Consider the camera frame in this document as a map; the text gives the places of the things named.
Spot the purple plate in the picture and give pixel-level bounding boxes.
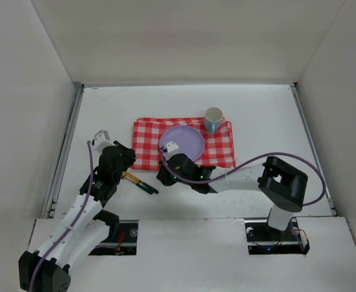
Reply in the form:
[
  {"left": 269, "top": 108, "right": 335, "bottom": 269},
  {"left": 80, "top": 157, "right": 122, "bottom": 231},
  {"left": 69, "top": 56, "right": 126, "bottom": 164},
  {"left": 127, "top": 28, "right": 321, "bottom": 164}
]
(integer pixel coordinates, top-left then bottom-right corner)
[{"left": 159, "top": 125, "right": 204, "bottom": 161}]

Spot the gold knife green handle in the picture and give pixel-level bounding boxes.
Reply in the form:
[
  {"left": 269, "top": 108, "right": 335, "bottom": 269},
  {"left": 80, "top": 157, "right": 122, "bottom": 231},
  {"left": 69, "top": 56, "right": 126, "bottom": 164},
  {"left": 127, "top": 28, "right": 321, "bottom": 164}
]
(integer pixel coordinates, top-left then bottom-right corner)
[{"left": 136, "top": 182, "right": 159, "bottom": 195}]

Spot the red checkered cloth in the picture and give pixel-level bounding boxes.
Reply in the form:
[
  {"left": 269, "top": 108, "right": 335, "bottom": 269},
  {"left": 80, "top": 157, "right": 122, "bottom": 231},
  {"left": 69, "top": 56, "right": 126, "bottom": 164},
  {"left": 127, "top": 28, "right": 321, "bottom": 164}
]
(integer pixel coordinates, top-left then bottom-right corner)
[{"left": 132, "top": 117, "right": 236, "bottom": 171}]

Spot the blue mug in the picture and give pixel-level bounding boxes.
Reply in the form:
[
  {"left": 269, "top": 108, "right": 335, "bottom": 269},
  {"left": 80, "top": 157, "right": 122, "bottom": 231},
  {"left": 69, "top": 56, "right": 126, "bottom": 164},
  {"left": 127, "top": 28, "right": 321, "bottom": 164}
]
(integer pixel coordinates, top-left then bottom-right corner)
[{"left": 203, "top": 107, "right": 223, "bottom": 134}]

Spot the gold fork green handle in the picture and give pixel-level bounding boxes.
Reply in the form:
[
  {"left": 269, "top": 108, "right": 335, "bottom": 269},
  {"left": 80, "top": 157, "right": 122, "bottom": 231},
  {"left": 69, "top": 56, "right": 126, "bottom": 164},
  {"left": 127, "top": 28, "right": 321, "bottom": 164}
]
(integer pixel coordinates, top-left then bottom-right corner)
[{"left": 122, "top": 172, "right": 141, "bottom": 184}]

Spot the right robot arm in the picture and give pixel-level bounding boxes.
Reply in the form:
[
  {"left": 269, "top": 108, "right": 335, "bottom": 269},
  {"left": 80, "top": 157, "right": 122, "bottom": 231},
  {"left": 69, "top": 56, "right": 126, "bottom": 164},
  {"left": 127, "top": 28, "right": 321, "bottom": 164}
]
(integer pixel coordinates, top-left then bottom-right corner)
[{"left": 156, "top": 153, "right": 308, "bottom": 231}]

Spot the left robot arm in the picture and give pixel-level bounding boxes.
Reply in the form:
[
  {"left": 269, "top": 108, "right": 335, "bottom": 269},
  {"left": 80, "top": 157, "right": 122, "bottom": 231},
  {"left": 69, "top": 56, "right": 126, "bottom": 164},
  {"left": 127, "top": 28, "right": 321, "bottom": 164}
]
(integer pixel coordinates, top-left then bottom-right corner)
[{"left": 18, "top": 141, "right": 136, "bottom": 291}]

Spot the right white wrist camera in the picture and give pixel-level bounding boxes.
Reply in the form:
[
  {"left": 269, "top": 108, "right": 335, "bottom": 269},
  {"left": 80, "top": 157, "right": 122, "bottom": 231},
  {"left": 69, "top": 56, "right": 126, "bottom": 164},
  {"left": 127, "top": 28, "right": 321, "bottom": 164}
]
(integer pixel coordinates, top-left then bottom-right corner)
[{"left": 161, "top": 141, "right": 180, "bottom": 161}]

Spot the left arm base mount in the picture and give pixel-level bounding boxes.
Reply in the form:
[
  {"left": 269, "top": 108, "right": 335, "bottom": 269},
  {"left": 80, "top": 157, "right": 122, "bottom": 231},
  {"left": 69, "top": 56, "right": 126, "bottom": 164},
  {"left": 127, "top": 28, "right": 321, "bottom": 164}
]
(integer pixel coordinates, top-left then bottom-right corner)
[{"left": 89, "top": 220, "right": 139, "bottom": 256}]

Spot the left aluminium rail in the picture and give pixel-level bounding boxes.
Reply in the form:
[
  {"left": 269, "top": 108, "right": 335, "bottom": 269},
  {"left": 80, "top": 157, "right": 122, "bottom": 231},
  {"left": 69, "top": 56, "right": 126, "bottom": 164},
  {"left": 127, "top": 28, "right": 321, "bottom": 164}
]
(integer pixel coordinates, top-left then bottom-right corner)
[{"left": 41, "top": 82, "right": 85, "bottom": 219}]

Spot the aluminium rail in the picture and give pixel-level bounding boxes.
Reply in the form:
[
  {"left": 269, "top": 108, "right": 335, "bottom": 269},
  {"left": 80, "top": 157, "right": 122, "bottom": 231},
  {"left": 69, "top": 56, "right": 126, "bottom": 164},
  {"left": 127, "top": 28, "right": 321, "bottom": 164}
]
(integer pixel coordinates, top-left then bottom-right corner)
[
  {"left": 41, "top": 82, "right": 85, "bottom": 219},
  {"left": 290, "top": 83, "right": 338, "bottom": 217}
]

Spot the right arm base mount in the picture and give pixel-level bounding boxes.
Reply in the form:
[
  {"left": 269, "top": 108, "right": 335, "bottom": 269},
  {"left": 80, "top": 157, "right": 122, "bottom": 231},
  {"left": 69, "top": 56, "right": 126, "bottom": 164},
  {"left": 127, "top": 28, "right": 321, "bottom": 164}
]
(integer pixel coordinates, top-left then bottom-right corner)
[{"left": 245, "top": 218, "right": 310, "bottom": 256}]

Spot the right aluminium rail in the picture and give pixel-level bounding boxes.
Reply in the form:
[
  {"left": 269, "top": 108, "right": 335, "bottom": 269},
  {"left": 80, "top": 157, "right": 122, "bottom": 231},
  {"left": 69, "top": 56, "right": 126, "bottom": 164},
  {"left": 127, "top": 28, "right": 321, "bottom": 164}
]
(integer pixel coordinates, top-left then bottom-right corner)
[{"left": 290, "top": 83, "right": 338, "bottom": 217}]

